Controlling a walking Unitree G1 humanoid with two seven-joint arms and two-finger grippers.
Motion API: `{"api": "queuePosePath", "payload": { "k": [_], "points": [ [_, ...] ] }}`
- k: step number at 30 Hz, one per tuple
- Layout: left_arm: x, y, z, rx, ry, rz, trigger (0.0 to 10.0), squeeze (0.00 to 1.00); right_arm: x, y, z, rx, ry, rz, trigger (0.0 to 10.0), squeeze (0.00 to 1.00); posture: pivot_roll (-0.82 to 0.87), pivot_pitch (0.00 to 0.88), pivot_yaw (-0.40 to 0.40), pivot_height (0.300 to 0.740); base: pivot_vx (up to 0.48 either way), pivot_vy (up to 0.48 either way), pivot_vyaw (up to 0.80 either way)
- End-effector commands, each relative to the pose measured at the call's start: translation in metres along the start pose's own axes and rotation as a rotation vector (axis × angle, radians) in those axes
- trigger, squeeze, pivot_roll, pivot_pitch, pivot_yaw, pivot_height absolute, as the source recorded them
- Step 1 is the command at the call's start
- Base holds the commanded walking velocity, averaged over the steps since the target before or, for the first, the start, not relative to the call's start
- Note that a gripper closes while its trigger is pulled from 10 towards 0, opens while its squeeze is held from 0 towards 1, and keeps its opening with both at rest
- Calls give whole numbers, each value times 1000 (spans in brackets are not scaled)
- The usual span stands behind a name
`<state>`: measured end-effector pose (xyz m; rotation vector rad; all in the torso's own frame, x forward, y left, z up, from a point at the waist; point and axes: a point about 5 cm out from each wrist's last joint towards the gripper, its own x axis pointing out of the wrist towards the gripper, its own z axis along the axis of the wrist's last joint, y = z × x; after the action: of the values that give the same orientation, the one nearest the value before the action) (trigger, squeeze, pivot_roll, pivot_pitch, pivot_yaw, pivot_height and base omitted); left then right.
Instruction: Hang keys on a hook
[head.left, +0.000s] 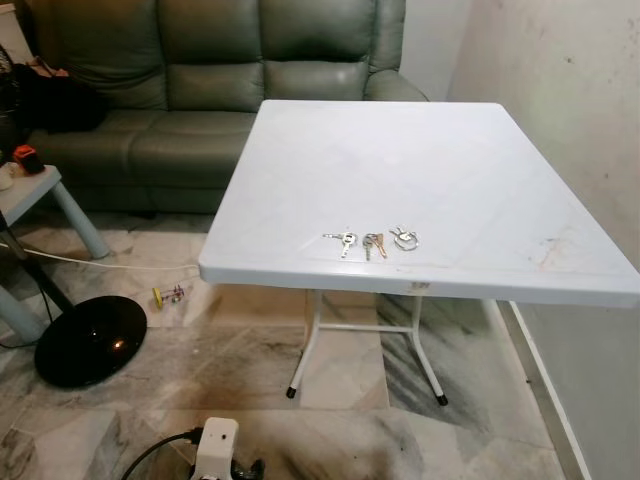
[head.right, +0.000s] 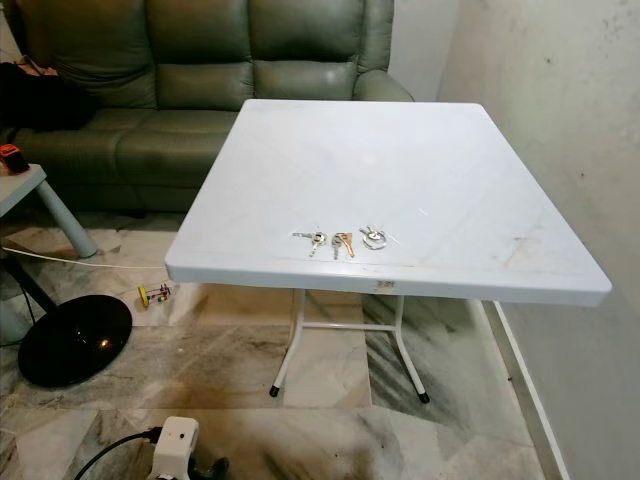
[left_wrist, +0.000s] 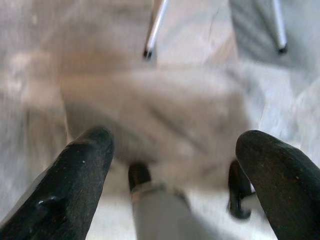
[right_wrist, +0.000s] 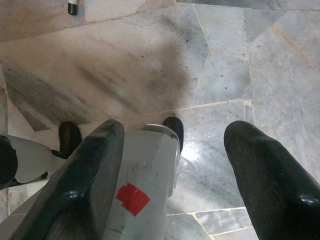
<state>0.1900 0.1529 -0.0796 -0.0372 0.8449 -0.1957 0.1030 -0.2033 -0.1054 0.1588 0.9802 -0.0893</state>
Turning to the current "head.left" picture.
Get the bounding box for silver key bunch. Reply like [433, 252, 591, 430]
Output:
[322, 231, 359, 260]

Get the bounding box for white floor cable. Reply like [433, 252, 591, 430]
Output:
[0, 240, 203, 274]

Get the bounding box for small grey side table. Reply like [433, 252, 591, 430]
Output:
[0, 165, 110, 346]

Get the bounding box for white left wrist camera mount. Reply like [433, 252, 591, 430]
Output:
[191, 418, 241, 480]

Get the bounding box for green leather sofa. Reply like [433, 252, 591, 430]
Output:
[20, 0, 431, 216]

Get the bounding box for copper and silver keys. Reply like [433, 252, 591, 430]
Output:
[362, 232, 388, 262]

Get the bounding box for black fan stand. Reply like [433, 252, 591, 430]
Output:
[0, 236, 149, 390]

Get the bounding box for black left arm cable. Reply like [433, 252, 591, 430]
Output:
[120, 428, 206, 480]

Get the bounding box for orange and black gadget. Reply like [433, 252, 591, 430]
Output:
[12, 145, 41, 172]

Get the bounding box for black bag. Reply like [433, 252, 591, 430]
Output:
[0, 60, 107, 137]

